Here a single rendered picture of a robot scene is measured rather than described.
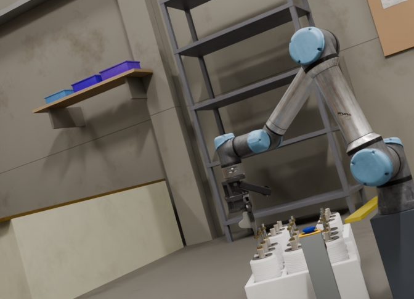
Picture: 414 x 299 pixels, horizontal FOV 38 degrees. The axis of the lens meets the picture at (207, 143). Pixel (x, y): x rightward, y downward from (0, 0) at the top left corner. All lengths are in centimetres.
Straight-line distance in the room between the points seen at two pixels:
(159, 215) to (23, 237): 173
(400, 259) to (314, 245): 27
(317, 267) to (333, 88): 55
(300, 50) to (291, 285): 77
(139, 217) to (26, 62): 275
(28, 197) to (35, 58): 166
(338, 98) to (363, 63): 360
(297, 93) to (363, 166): 39
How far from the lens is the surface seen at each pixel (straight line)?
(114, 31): 660
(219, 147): 209
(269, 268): 209
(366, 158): 184
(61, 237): 465
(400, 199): 198
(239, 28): 507
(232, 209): 208
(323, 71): 189
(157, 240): 561
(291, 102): 209
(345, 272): 205
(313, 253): 191
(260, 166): 579
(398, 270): 200
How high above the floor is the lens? 56
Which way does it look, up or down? 3 degrees up
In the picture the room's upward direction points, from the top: 16 degrees counter-clockwise
